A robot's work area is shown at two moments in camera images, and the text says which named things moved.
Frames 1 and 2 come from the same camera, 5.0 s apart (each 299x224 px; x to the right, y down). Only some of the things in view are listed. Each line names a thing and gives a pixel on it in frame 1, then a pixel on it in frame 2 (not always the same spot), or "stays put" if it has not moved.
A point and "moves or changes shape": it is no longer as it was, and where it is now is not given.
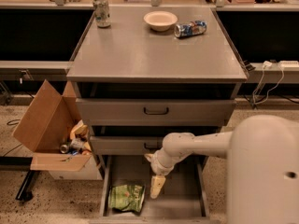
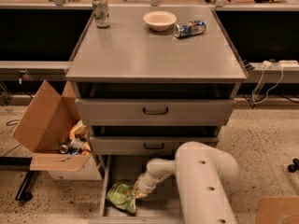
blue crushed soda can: (190, 29) stays put
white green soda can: (102, 11) stays put
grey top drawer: (156, 112) stays put
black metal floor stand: (20, 163) stays put
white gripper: (158, 168) -> (144, 186)
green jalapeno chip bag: (126, 197) moves or changes shape
